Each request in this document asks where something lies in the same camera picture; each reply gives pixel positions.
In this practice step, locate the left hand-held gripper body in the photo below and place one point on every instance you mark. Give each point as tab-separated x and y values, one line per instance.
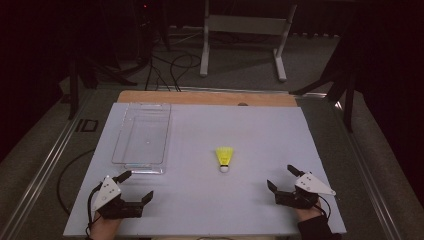
113	201

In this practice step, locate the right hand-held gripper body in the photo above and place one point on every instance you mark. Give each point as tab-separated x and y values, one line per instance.
305	191

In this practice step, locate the clear plastic tray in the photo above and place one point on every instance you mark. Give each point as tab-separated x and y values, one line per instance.
142	137

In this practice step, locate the yellow shuttlecock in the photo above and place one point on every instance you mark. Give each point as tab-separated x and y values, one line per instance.
224	158

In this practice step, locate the person's right hand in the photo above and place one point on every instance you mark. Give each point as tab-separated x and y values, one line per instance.
308	213

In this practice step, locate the person's left hand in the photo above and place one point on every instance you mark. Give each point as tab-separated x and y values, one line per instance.
104	227

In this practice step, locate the black sleeve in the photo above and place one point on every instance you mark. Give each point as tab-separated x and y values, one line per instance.
316	229

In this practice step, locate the black tripod stand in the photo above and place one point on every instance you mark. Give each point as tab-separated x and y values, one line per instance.
100	63

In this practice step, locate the white metal stand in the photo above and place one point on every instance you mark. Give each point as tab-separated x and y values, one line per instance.
245	36

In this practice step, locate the metal floor rail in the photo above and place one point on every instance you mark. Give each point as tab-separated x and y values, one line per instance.
40	166
363	166

